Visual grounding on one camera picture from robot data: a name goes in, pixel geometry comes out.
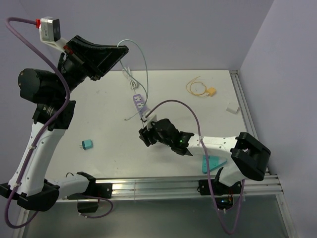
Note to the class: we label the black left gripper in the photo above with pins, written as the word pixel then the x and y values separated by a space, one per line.
pixel 97 59

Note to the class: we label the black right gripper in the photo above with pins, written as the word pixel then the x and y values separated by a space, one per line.
pixel 144 134

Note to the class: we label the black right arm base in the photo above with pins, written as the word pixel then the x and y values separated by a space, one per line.
pixel 223 194

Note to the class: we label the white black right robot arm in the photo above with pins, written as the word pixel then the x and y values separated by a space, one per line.
pixel 249 156

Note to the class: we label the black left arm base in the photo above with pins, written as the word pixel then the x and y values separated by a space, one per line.
pixel 100 192

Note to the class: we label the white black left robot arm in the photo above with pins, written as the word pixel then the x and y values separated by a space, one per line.
pixel 52 117

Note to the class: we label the small teal charger plug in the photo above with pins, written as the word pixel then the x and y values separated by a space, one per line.
pixel 86 144

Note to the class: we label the purple power strip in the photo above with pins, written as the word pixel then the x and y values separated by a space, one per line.
pixel 139 103

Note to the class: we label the teal triangular power strip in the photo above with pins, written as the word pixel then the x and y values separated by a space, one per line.
pixel 215 162

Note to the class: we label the small white block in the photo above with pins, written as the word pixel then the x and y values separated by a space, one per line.
pixel 232 108

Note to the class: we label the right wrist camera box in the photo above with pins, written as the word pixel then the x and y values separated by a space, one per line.
pixel 147 118

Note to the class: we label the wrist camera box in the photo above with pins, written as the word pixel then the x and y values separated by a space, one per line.
pixel 147 118
pixel 50 33

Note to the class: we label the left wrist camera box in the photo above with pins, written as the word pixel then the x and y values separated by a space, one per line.
pixel 50 33

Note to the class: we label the aluminium right rail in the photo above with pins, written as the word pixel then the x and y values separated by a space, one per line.
pixel 248 122

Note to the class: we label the aluminium rail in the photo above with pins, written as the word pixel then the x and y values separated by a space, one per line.
pixel 248 122
pixel 180 187

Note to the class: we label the aluminium front rail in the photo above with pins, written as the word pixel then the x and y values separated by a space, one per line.
pixel 180 187

